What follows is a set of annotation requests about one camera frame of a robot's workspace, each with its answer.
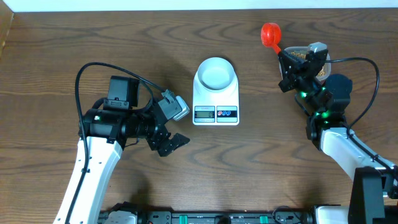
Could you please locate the clear container of soybeans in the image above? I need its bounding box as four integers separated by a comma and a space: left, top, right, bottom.
279, 46, 331, 84

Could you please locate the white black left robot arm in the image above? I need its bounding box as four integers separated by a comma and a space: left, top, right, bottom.
54, 76, 190, 223

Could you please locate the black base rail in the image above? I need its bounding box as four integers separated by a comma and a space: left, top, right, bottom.
97, 202, 348, 224

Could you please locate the red plastic measuring scoop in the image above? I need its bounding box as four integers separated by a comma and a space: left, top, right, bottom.
261, 22, 282, 55

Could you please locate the white digital kitchen scale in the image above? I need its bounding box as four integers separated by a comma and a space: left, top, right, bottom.
192, 72, 240, 126

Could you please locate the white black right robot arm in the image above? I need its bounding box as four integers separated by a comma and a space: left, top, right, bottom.
277, 50, 397, 223

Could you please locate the grey plastic bowl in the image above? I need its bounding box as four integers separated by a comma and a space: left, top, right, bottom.
197, 57, 236, 91

